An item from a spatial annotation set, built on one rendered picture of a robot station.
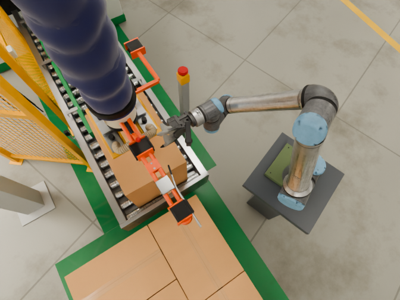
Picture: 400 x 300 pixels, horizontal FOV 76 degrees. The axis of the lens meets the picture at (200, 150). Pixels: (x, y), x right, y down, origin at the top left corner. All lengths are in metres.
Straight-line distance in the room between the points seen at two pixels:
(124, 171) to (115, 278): 0.72
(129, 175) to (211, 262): 0.80
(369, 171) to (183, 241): 2.02
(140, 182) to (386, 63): 3.30
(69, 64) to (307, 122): 0.81
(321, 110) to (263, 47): 2.49
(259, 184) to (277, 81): 1.67
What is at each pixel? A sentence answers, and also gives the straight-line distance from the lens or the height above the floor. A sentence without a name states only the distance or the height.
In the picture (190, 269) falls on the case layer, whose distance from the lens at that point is 1.84.
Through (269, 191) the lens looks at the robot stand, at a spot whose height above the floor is 0.75.
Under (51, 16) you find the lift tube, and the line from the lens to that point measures 0.81.
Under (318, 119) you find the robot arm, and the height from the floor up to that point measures 1.61.
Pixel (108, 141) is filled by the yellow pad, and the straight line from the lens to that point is 1.40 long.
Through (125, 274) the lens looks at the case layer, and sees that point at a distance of 1.88.
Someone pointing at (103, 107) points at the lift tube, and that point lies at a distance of 1.14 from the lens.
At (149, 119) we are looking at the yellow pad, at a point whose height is 1.16.
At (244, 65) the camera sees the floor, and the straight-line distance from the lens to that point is 3.20.
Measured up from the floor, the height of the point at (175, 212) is 1.29.
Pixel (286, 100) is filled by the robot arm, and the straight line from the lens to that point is 1.17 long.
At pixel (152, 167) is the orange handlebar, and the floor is 1.28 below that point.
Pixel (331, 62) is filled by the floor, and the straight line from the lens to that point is 3.59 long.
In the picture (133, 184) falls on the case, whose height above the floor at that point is 0.95.
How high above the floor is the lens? 2.38
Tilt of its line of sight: 68 degrees down
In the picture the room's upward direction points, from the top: 5 degrees clockwise
